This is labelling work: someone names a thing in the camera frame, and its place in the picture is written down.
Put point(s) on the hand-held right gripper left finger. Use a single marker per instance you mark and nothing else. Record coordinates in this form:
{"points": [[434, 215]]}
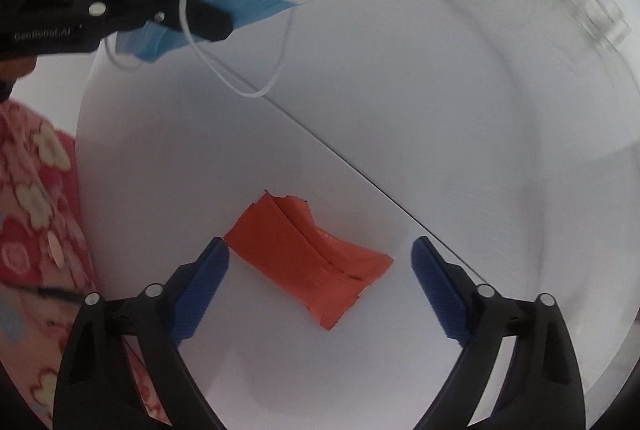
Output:
{"points": [[200, 290]]}

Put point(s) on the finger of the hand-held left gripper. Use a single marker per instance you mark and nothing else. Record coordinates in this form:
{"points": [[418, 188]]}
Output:
{"points": [[150, 7]]}

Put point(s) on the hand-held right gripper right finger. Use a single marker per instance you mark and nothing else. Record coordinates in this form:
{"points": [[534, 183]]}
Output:
{"points": [[440, 290]]}

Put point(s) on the orange paper sheet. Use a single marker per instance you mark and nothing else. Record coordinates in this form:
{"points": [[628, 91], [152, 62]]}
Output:
{"points": [[305, 260]]}

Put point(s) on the person's pink floral clothing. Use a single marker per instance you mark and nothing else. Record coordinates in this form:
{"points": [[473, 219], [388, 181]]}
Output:
{"points": [[35, 210]]}

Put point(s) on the clear glass cup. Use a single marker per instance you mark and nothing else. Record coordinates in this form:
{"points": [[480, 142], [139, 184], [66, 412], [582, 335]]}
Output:
{"points": [[600, 17]]}

